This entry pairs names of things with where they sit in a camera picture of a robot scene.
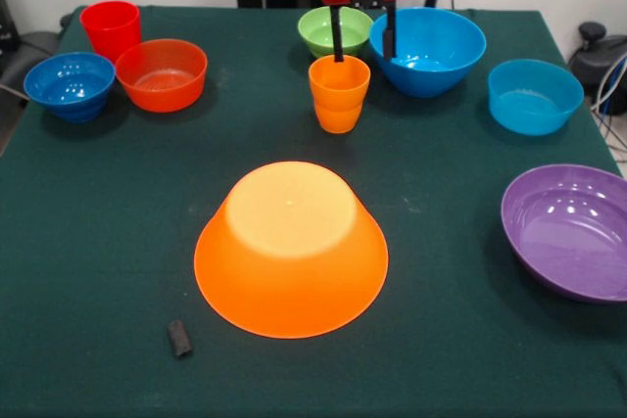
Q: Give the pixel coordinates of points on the orange cup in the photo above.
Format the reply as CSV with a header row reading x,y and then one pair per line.
x,y
340,100

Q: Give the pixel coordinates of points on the large orange bowl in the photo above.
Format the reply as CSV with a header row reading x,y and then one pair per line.
x,y
291,266

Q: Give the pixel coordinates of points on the green bowl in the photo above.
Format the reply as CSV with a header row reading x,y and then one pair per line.
x,y
355,33

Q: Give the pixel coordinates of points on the large light blue bowl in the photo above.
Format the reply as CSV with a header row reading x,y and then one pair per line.
x,y
431,53

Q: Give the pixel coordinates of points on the small light blue bowl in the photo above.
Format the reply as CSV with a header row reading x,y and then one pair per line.
x,y
536,100

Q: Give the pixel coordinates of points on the red-orange bowl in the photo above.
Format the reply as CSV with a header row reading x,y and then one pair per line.
x,y
161,80

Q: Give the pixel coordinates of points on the red cup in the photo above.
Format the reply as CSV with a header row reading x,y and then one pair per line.
x,y
110,26

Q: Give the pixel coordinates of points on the purple bowl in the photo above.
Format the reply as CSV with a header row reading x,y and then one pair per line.
x,y
568,237

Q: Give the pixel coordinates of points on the dark blue bowl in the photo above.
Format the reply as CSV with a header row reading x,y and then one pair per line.
x,y
68,87

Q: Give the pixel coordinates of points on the dark green tablecloth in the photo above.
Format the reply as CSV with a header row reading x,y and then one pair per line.
x,y
98,242

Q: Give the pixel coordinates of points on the small black rubber piece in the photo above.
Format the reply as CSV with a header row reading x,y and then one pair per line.
x,y
179,339

